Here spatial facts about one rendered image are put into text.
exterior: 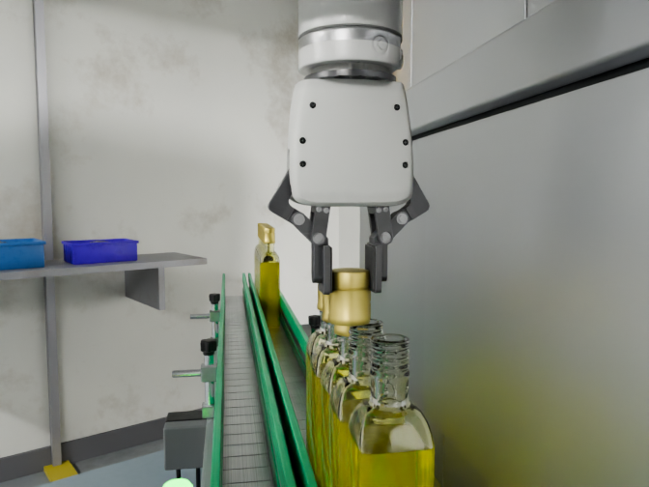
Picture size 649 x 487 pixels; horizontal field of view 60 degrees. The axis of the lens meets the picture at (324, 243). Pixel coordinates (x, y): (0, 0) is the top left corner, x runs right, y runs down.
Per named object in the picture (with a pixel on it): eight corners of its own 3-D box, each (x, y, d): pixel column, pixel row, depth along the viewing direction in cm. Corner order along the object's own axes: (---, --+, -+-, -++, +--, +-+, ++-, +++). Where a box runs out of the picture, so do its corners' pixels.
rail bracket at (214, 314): (220, 349, 138) (219, 295, 137) (189, 350, 137) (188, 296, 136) (220, 344, 142) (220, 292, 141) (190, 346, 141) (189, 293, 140)
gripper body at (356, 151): (397, 79, 50) (396, 205, 51) (283, 75, 49) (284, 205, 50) (425, 59, 43) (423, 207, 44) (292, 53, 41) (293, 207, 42)
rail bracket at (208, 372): (217, 421, 93) (216, 342, 92) (172, 424, 92) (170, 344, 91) (217, 413, 97) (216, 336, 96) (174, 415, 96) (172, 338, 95)
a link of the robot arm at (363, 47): (391, 56, 50) (390, 90, 51) (293, 52, 49) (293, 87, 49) (422, 29, 42) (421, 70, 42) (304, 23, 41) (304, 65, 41)
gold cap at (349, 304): (375, 325, 46) (375, 272, 46) (331, 327, 45) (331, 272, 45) (364, 316, 49) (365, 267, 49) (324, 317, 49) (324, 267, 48)
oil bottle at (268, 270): (280, 327, 160) (279, 228, 157) (260, 328, 159) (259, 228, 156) (278, 323, 165) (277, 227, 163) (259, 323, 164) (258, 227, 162)
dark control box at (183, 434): (209, 470, 103) (208, 425, 102) (163, 473, 101) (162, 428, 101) (210, 449, 111) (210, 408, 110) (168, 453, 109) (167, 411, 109)
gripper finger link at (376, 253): (400, 211, 49) (399, 287, 50) (364, 211, 49) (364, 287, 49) (411, 212, 46) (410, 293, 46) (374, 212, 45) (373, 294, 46)
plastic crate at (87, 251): (125, 257, 286) (125, 238, 285) (140, 260, 270) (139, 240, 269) (61, 261, 267) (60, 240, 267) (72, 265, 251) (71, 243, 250)
